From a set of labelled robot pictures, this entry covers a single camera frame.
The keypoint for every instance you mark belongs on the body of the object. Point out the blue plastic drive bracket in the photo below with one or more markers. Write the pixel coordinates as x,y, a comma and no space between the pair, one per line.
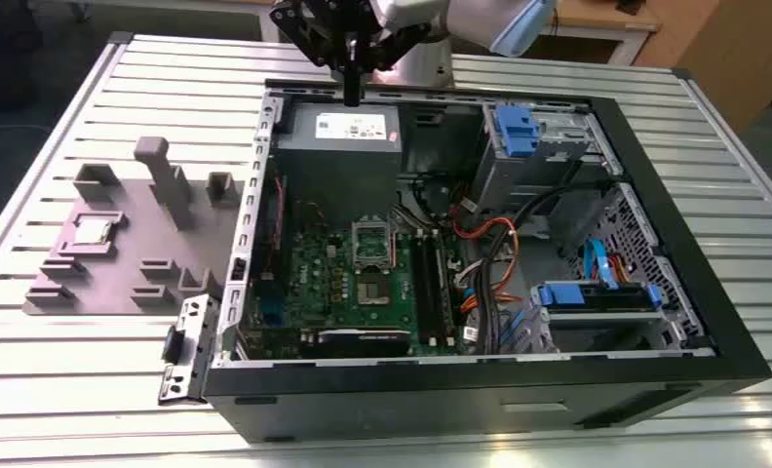
519,131

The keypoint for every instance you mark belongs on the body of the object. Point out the hard disk in blue carrier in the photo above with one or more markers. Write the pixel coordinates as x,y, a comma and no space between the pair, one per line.
565,295

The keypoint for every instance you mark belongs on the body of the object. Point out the CPU socket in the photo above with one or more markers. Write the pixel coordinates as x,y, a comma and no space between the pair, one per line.
375,291

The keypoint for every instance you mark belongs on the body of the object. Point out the silver CPU chip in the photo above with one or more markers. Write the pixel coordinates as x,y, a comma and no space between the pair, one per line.
92,231

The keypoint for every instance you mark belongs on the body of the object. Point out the black RAM slot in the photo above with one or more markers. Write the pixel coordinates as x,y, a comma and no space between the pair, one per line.
434,287
418,287
425,287

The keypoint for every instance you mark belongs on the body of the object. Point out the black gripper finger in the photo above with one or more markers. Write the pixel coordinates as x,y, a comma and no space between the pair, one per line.
302,29
399,49

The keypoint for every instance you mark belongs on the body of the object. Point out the black office chair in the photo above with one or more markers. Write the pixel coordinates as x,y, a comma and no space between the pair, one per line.
3,58

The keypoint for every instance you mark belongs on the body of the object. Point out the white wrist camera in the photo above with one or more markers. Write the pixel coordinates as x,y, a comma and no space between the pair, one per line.
406,17

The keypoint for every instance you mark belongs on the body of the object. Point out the grey power supply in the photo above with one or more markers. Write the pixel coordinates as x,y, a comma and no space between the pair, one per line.
334,180

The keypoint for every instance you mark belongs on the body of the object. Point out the green motherboard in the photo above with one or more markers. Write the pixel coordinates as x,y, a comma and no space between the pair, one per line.
315,273

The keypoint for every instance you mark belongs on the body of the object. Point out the small grey disk bay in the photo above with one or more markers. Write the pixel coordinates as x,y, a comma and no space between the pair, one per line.
608,322

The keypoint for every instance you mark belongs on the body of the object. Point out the black open PC case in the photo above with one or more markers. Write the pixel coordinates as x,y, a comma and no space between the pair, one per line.
426,404

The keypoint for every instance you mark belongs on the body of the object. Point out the black graphics card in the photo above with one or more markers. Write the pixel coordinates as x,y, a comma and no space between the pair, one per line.
361,341

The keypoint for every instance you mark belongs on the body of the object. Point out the large grey disk bay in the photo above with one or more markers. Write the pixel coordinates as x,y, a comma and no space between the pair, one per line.
542,168

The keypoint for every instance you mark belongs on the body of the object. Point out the grey parts rack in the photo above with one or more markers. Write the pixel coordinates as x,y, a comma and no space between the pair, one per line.
133,244

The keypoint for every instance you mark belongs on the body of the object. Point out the brown wooden cabinet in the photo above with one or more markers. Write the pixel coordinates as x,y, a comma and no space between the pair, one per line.
732,49

